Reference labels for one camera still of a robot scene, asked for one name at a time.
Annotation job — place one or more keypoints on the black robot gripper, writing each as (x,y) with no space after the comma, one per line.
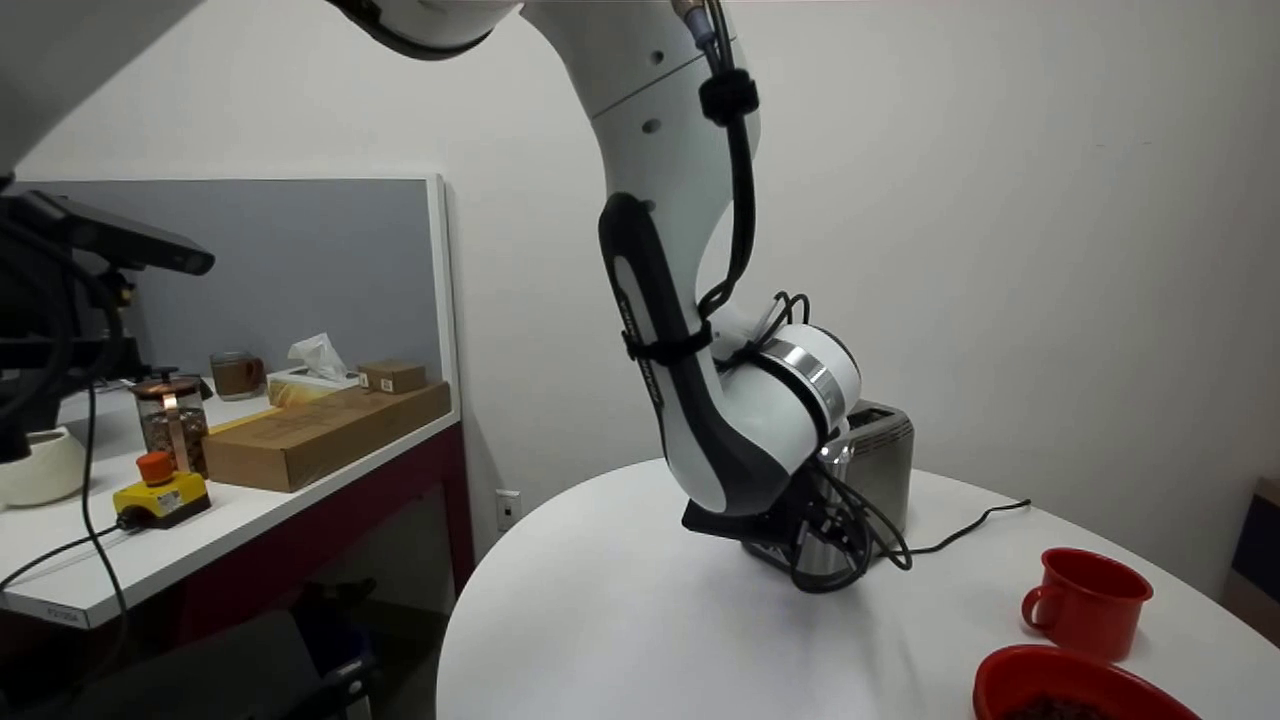
(813,526)

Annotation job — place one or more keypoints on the silver two-slot toaster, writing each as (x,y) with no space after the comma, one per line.
(880,466)

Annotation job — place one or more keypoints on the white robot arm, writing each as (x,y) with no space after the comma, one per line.
(664,175)

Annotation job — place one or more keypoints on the red mug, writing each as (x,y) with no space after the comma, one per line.
(1087,605)

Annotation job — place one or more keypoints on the red bowl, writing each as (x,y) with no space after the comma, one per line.
(1065,680)

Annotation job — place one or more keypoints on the small brown box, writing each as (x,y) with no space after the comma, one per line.
(396,377)

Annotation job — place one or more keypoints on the dark cabinet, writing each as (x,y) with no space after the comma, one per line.
(1259,560)

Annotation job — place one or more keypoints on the black chair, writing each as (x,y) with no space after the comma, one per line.
(340,654)

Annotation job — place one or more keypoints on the flat cardboard box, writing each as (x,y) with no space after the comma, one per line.
(314,438)

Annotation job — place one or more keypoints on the tissue box with white tissue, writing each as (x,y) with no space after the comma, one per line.
(314,373)

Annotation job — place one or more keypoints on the brown cup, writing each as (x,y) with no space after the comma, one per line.
(236,373)

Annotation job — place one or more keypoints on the white side table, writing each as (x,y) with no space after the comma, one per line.
(214,526)

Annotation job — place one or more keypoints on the yellow emergency stop button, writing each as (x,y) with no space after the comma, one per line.
(162,498)

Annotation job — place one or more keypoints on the white round bowl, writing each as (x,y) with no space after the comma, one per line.
(42,469)

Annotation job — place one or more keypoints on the white wall outlet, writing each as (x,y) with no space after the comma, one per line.
(511,509)

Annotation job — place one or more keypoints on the grey partition board white frame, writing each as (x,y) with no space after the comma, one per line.
(333,255)

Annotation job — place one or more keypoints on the glass jar with metal frame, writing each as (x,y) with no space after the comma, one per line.
(172,426)

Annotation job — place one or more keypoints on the black camera bar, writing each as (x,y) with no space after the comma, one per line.
(113,240)

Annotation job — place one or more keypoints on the black camera stand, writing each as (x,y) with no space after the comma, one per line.
(54,348)

